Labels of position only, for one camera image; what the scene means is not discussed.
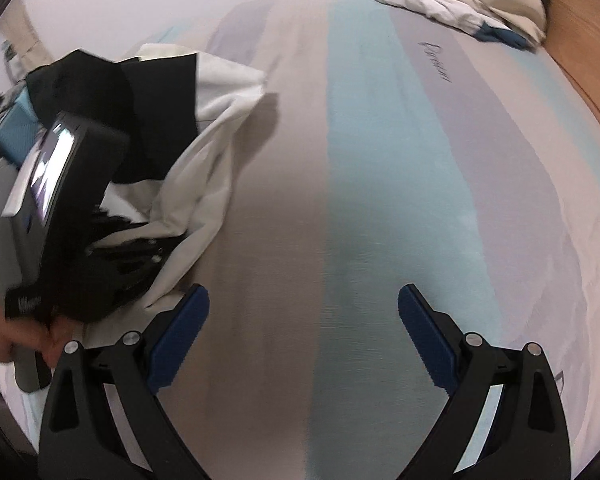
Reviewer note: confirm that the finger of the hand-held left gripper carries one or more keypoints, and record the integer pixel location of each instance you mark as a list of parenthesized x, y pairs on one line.
[(127, 260)]

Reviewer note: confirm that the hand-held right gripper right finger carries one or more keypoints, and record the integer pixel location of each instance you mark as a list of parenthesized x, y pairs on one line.
[(430, 335)]

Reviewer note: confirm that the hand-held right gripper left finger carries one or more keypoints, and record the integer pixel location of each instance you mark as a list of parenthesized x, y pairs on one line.
[(180, 335)]

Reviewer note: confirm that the black and white hooded jacket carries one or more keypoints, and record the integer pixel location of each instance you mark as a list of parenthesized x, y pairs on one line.
[(215, 110)]

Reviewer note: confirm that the pile of light clothes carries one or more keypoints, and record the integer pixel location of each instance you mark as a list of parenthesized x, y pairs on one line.
[(460, 5)]

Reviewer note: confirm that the person's left hand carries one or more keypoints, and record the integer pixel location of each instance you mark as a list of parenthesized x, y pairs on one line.
[(10, 330)]

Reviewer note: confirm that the blue ribbed suitcase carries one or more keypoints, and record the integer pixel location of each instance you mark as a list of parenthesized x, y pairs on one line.
[(12, 125)]

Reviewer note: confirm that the beige curtain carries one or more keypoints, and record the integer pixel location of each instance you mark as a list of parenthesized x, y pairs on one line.
[(22, 35)]

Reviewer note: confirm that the striped bed sheet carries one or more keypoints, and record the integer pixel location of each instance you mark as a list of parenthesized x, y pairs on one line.
[(380, 160)]

